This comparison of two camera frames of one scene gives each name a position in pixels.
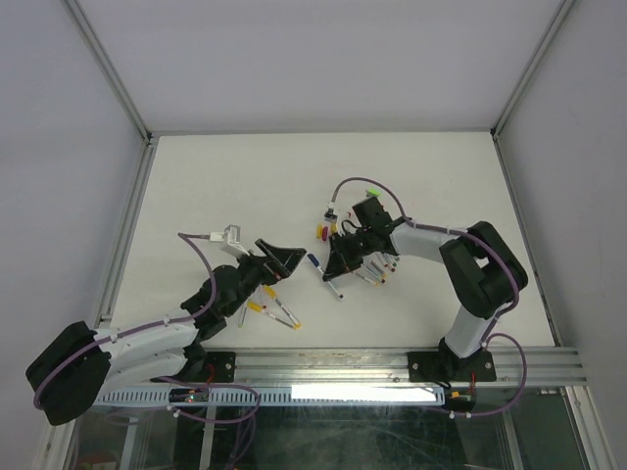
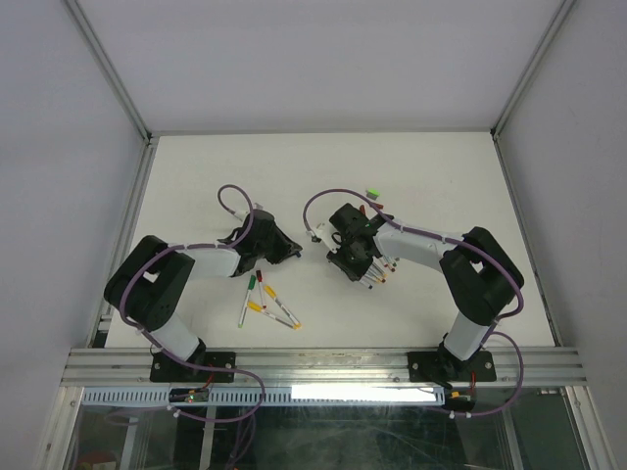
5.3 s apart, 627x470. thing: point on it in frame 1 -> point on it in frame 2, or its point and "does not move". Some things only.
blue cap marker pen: (316, 263) -> (365, 283)
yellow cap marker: (252, 305) does not move
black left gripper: (270, 270) -> (286, 248)
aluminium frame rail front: (387, 369) does not move
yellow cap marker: (272, 293) does not move
